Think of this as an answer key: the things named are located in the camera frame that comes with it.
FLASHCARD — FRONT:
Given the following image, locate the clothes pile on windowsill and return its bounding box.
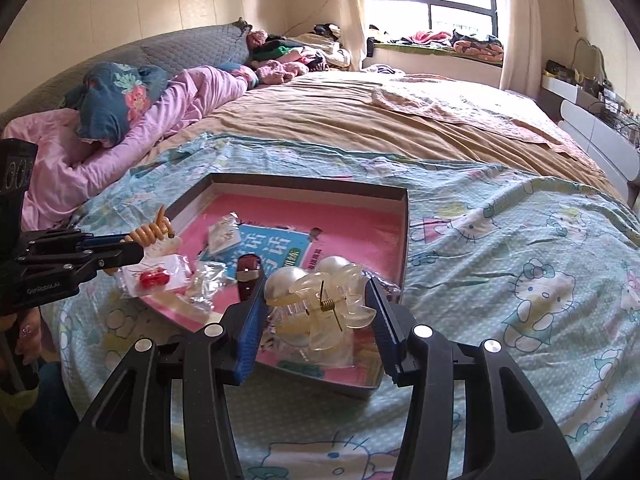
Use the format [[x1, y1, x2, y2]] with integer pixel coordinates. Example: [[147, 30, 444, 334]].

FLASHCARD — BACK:
[[366, 28, 504, 65]]

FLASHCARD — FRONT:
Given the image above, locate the grey quilted headboard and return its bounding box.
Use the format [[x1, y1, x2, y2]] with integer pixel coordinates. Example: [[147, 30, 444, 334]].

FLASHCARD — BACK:
[[1, 18, 253, 127]]

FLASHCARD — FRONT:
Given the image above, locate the dark cardboard box tray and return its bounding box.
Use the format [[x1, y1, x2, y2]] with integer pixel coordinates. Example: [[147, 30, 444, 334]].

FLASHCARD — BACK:
[[125, 174, 408, 398]]

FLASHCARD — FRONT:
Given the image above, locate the tan brown bedspread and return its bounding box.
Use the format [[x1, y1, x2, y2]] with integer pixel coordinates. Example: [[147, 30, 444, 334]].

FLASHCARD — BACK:
[[141, 72, 623, 200]]

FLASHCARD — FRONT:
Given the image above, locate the beige curtain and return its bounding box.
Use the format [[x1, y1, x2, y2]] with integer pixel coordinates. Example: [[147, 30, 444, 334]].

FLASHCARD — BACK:
[[497, 0, 542, 99], [337, 0, 372, 72]]

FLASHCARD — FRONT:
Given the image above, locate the teal floral pillow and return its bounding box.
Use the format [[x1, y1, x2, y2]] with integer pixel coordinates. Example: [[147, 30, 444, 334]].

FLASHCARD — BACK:
[[60, 62, 168, 148]]

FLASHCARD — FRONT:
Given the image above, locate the red bead earrings packet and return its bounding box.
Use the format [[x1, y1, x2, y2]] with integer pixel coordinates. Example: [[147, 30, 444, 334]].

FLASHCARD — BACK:
[[116, 254, 192, 297]]

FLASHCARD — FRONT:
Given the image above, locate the pink quilt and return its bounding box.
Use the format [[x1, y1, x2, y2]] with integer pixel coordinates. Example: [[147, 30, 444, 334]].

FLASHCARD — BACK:
[[2, 64, 258, 231]]

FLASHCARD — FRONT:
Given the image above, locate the beige right curtain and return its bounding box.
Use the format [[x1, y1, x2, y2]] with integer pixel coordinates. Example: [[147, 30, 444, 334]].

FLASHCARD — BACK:
[[497, 0, 542, 99]]

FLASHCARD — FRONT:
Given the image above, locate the bagged gold jewelry packet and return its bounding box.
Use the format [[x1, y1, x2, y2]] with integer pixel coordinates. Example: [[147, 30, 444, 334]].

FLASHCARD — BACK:
[[184, 261, 229, 311]]

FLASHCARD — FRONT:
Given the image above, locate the orange spiral hair clip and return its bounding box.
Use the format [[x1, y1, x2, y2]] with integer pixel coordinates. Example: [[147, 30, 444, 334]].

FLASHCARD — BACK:
[[122, 206, 176, 248]]

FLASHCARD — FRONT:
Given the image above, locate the white earring card packet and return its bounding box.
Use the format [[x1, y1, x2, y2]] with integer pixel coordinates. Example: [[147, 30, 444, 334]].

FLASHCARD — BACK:
[[207, 211, 242, 257]]

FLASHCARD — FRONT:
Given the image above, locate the clear pearl hair claw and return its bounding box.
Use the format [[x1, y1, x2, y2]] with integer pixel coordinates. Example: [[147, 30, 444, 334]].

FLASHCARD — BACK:
[[264, 256, 376, 367]]

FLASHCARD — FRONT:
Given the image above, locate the Hello Kitty blue bedsheet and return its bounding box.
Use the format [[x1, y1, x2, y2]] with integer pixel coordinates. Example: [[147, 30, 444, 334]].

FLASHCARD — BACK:
[[43, 133, 639, 479]]

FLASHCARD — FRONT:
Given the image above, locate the brown strap wristwatch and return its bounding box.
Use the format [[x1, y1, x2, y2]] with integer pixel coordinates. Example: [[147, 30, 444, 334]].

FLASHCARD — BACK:
[[235, 254, 264, 301]]

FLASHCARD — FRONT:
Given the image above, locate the vanity mirror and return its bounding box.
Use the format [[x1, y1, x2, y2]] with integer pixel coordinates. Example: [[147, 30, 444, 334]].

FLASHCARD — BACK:
[[570, 37, 608, 84]]

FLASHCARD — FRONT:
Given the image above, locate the clothes pile on bed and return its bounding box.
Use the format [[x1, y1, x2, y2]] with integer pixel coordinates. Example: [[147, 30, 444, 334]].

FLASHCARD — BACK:
[[246, 23, 352, 86]]

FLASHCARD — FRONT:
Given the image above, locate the white grey dressing table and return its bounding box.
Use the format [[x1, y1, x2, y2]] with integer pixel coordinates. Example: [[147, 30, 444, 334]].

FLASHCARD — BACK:
[[537, 75, 639, 206]]

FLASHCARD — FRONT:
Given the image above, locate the pink Chinese book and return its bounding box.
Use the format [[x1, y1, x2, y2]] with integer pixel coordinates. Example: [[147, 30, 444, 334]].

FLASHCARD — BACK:
[[168, 181, 408, 398]]

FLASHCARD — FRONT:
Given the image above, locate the beige left curtain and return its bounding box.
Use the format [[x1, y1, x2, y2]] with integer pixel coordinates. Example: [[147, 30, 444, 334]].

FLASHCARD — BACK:
[[337, 0, 372, 72]]

